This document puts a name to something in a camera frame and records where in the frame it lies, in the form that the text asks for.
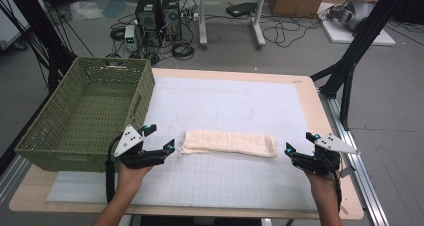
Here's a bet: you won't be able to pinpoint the loose black floor cables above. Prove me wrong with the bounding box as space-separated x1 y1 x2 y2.
261 13 325 49

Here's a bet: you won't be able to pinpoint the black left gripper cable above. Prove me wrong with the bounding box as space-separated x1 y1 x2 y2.
105 135 123 204

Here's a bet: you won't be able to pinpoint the large black computer tower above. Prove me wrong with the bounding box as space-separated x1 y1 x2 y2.
134 0 164 48

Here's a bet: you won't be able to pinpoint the grey machine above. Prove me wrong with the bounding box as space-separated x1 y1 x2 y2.
326 0 376 32

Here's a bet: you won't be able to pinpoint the white grid mat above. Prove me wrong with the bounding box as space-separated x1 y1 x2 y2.
45 75 318 211

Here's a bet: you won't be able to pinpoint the black metal stand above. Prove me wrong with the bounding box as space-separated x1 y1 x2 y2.
0 0 80 94
309 0 415 132

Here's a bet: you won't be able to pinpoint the aluminium rail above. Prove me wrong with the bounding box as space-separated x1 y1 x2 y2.
317 88 390 226

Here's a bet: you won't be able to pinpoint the white floor board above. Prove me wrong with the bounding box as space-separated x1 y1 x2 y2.
317 2 397 47

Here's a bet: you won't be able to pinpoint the flat black device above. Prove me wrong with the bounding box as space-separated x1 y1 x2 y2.
225 1 259 19

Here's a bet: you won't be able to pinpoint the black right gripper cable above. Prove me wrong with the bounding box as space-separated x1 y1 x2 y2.
327 157 344 214

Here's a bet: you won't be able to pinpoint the cream towel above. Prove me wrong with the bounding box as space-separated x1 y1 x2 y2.
179 129 279 159

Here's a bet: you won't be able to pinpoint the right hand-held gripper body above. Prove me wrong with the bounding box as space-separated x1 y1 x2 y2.
290 133 361 177

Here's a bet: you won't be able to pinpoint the coiled black cable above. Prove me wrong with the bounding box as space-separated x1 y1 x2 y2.
171 41 196 61

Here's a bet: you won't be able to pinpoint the green woven basket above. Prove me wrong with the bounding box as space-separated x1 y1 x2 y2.
13 56 157 173

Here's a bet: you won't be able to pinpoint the white cabinet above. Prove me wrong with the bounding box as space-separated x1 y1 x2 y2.
0 0 31 51

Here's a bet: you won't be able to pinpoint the person's left hand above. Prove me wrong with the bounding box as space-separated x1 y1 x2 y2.
116 161 155 201

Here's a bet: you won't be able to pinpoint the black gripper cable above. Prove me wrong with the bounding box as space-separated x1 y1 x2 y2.
327 157 344 214
105 135 123 204

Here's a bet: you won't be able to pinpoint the grey power supply unit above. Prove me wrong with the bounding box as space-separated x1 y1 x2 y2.
123 23 140 53

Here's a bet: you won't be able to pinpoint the clear plastic bag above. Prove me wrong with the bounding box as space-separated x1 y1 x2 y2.
68 0 105 22

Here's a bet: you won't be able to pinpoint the slim black computer tower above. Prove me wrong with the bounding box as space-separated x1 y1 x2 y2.
161 0 183 42

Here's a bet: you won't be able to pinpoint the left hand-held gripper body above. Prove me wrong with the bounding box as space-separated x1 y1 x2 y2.
113 124 167 170

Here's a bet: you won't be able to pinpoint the brown cardboard box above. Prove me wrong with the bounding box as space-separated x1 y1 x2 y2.
267 0 328 19

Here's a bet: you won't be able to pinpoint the white desk leg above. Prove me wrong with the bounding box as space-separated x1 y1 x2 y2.
251 0 267 51
197 0 209 51

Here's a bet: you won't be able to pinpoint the person's right hand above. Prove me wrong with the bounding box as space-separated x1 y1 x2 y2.
304 170 342 204

